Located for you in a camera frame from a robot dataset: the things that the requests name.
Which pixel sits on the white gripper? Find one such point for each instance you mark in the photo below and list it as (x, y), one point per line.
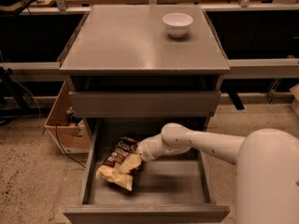
(146, 149)

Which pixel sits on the brown sea salt chip bag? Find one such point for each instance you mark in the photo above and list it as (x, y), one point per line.
(110, 168)

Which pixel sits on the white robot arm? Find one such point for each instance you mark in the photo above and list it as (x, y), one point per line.
(267, 168)

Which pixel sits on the open grey middle drawer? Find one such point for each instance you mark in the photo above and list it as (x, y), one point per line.
(170, 190)

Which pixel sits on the closed grey top drawer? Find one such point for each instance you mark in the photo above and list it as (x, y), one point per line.
(144, 104)

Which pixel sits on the grey drawer cabinet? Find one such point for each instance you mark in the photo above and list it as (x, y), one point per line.
(126, 48)

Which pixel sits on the cardboard box on floor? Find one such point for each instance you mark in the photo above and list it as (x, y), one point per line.
(67, 135)

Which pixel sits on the white ceramic bowl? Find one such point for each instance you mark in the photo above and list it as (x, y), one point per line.
(177, 24)

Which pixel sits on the grey metal rail frame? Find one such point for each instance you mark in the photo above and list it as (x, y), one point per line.
(239, 69)

